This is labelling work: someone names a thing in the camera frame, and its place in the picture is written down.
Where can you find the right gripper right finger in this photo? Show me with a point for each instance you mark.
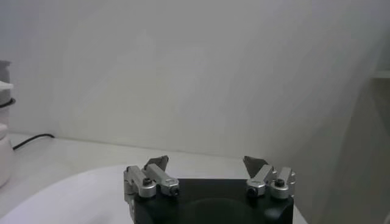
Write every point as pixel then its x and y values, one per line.
pixel 281 182

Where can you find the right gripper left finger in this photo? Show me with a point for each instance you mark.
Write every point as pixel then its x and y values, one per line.
pixel 146 184

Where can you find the white round plate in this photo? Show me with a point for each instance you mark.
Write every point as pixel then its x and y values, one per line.
pixel 76 198

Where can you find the white electric cooker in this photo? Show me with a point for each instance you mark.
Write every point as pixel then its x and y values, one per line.
pixel 4 161

